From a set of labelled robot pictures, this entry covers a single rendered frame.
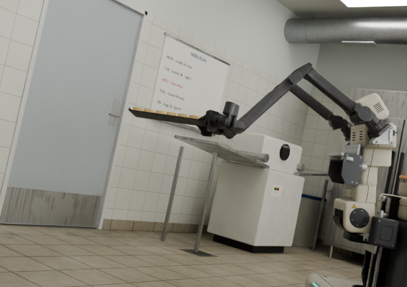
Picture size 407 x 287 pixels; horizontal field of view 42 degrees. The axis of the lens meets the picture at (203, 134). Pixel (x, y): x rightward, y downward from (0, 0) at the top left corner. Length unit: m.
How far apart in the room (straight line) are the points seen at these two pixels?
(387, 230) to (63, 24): 3.02
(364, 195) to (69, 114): 2.69
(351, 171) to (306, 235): 4.40
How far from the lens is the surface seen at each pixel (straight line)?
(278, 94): 2.65
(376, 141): 2.80
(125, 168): 5.15
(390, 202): 3.04
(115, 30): 4.98
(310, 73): 2.73
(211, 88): 5.98
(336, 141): 7.60
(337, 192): 6.59
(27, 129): 4.47
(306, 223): 7.19
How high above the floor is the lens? 0.76
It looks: 3 degrees up
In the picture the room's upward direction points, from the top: 12 degrees clockwise
